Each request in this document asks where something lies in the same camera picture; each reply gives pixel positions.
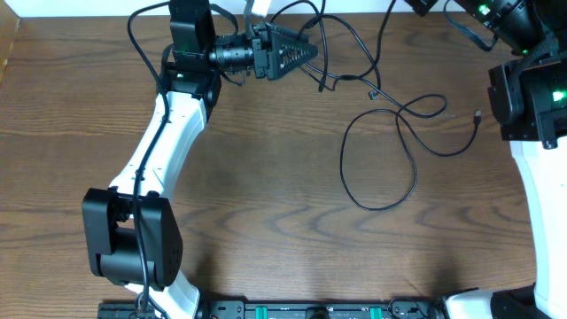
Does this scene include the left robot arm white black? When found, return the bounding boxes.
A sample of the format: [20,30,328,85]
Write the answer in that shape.
[82,0,318,318]

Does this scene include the thin black cable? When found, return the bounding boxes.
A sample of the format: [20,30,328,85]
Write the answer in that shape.
[339,93,483,212]

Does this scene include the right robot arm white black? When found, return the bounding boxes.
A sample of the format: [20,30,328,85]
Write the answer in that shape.
[428,0,566,318]

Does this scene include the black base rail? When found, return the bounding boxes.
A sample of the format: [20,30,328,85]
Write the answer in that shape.
[97,286,537,319]

